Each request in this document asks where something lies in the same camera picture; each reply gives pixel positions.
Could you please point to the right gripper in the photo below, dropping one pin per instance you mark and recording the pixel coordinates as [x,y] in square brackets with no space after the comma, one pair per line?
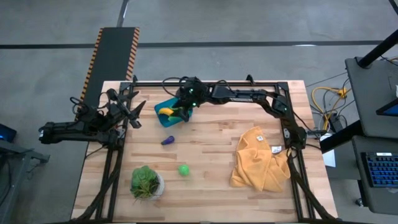
[192,93]

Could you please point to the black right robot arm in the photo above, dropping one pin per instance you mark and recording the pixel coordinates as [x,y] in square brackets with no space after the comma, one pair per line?
[242,95]

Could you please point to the green plant in white pot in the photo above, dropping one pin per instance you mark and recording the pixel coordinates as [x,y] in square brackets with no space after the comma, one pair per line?
[144,182]

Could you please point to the black metal pole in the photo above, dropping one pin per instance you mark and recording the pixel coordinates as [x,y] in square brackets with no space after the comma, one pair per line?
[377,48]

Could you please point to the grey desk top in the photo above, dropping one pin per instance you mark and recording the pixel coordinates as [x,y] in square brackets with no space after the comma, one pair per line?
[367,93]

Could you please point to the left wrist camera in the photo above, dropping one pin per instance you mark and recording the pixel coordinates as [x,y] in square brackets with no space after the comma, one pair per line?
[112,94]

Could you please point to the black desk crossbeam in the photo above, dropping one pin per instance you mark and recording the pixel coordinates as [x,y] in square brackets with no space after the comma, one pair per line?
[339,140]

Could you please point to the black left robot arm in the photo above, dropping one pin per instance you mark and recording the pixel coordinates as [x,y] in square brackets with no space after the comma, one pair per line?
[68,129]

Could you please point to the round green toy fruit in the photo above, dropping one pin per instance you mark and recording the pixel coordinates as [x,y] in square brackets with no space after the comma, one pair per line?
[183,170]

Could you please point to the blue plastic tupperware container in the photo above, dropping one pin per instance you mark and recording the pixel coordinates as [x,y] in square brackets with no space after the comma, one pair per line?
[163,119]

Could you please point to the black hazard-striped floor mat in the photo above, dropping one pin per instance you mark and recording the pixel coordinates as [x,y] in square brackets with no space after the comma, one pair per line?
[112,56]

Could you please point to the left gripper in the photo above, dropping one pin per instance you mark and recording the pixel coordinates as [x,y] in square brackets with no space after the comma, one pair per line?
[121,113]

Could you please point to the orange-yellow cloth towel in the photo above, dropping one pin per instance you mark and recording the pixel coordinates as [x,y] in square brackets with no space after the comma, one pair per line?
[258,165]

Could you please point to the white paper sheet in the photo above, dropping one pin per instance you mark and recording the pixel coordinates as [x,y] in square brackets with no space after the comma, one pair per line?
[329,157]

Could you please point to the green toy corn cob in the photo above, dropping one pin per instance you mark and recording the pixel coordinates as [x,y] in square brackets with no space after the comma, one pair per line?
[174,119]

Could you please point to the blue-screen tablet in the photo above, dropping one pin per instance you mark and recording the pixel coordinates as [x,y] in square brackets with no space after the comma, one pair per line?
[391,110]

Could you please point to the yellow toy banana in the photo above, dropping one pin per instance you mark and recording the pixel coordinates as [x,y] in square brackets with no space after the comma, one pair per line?
[165,111]

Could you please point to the black aluminium rig frame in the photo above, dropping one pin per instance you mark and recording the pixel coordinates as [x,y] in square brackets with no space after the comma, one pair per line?
[149,83]

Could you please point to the black backlit keyboard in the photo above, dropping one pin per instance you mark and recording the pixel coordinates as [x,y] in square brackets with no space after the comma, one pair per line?
[382,169]

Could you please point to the purple toy eggplant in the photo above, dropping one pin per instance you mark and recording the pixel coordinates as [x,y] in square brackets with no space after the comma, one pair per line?
[168,140]

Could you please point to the blue-lit black device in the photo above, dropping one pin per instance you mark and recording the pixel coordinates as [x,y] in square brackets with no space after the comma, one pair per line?
[6,133]

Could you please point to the black power brick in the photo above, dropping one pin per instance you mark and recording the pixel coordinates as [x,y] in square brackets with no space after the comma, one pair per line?
[335,122]

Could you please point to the dark grey desk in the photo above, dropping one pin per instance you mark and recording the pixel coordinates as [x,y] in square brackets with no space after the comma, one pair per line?
[360,193]

